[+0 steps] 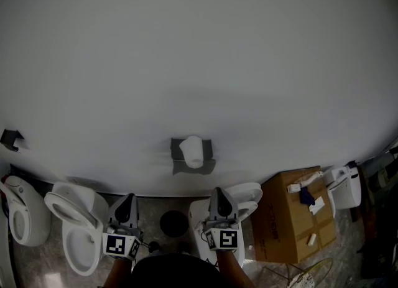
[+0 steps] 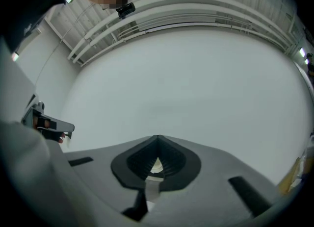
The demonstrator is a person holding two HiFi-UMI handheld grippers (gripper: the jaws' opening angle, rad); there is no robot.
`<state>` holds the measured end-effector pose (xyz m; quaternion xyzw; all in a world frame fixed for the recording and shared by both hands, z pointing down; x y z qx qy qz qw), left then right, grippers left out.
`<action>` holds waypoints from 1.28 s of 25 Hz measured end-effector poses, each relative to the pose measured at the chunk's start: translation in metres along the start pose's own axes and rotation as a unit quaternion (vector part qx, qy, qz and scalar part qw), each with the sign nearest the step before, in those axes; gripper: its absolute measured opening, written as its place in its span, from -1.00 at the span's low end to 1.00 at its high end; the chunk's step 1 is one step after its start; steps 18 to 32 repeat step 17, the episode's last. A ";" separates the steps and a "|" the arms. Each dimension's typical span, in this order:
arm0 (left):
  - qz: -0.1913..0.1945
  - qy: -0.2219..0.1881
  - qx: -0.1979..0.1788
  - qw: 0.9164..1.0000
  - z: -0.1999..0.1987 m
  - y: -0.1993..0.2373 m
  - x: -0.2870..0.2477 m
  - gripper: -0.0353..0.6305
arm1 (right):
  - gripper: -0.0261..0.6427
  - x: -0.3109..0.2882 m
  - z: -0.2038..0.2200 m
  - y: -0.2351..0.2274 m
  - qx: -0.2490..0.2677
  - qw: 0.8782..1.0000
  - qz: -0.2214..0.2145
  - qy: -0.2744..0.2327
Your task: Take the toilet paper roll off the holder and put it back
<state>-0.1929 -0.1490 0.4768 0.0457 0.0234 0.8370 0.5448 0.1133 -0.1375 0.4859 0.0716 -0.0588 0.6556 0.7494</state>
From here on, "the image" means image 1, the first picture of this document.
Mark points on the small cream cylinder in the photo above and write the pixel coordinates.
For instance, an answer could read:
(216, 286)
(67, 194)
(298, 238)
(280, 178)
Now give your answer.
(311, 239)

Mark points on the dark equipment pile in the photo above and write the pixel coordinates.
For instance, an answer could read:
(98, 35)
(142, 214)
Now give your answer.
(381, 218)

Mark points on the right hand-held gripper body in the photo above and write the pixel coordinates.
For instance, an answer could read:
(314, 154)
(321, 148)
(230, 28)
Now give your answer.
(228, 239)

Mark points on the person's right forearm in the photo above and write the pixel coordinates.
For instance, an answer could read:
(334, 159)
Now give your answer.
(231, 268)

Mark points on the person's shoe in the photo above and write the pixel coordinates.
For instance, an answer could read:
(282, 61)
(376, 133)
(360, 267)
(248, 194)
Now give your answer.
(184, 248)
(154, 246)

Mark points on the brown cardboard box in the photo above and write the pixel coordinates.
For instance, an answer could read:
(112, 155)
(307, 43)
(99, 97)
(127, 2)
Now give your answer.
(286, 224)

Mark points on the black wall paper holder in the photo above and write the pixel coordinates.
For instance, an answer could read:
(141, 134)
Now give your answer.
(175, 151)

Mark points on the person's left forearm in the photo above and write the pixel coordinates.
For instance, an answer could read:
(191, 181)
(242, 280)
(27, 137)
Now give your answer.
(118, 275)

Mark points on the person's dark shirt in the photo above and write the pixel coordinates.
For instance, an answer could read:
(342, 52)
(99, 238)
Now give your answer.
(177, 272)

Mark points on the white rounded toilet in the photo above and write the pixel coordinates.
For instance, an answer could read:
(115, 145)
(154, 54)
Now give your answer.
(37, 212)

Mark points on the white paper sheet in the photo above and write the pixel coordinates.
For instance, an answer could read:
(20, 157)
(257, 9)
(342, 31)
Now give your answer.
(317, 206)

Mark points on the person's left shoe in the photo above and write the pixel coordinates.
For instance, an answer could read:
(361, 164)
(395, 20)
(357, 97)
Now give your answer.
(154, 246)

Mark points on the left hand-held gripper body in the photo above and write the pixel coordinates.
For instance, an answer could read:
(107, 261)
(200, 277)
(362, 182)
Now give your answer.
(115, 244)

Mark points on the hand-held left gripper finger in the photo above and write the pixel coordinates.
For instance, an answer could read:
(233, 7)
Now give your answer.
(133, 216)
(115, 220)

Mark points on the small black wall bracket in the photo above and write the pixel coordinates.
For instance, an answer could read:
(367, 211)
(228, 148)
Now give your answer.
(9, 137)

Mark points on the small black device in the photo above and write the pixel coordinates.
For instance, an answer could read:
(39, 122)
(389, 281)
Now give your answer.
(352, 164)

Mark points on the white toilet paper roll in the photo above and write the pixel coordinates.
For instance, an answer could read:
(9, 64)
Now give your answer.
(191, 150)

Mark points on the person's right shoe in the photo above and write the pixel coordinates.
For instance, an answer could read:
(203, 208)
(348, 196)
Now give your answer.
(184, 248)

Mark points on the white boxy toilet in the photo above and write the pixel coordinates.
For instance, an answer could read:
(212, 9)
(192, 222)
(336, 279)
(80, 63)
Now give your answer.
(348, 193)

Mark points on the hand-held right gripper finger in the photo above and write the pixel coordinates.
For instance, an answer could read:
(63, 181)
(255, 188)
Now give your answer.
(214, 212)
(229, 207)

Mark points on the dark cloth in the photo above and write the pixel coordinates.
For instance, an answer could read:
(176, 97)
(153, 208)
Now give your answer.
(306, 196)

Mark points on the black round waste bin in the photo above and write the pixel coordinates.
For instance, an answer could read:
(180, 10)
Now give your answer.
(173, 224)

